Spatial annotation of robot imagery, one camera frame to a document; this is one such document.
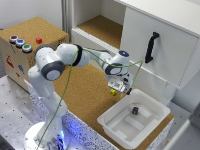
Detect wooden drawer box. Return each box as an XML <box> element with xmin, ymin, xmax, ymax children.
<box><xmin>0</xmin><ymin>16</ymin><xmax>70</xmax><ymax>92</ymax></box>

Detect purple block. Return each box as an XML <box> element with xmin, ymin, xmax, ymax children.
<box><xmin>131</xmin><ymin>106</ymin><xmax>140</xmax><ymax>115</ymax></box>

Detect green cable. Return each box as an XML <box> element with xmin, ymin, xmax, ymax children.
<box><xmin>35</xmin><ymin>47</ymin><xmax>144</xmax><ymax>148</ymax></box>

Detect white plastic box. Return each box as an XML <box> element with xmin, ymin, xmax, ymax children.
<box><xmin>96</xmin><ymin>88</ymin><xmax>172</xmax><ymax>150</ymax></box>

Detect black door handle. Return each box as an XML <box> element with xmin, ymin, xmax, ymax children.
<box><xmin>144</xmin><ymin>31</ymin><xmax>160</xmax><ymax>64</ymax></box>

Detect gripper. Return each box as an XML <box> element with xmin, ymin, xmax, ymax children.
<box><xmin>108</xmin><ymin>73</ymin><xmax>134</xmax><ymax>95</ymax></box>

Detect pink block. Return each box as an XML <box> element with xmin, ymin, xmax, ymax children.
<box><xmin>35</xmin><ymin>37</ymin><xmax>43</xmax><ymax>45</ymax></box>

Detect yellow block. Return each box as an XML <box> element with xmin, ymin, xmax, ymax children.
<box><xmin>110</xmin><ymin>88</ymin><xmax>117</xmax><ymax>97</ymax></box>

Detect green button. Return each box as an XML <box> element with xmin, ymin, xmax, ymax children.
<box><xmin>21</xmin><ymin>43</ymin><xmax>33</xmax><ymax>54</ymax></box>

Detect white cabinet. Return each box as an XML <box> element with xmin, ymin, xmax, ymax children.
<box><xmin>70</xmin><ymin>0</ymin><xmax>200</xmax><ymax>105</ymax></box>

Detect red button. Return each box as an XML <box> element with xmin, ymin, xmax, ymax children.
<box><xmin>9</xmin><ymin>34</ymin><xmax>19</xmax><ymax>44</ymax></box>

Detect white sliding door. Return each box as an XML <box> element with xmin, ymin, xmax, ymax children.
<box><xmin>119</xmin><ymin>6</ymin><xmax>200</xmax><ymax>90</ymax></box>

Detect blue button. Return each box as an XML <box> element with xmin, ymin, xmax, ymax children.
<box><xmin>15</xmin><ymin>38</ymin><xmax>26</xmax><ymax>48</ymax></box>

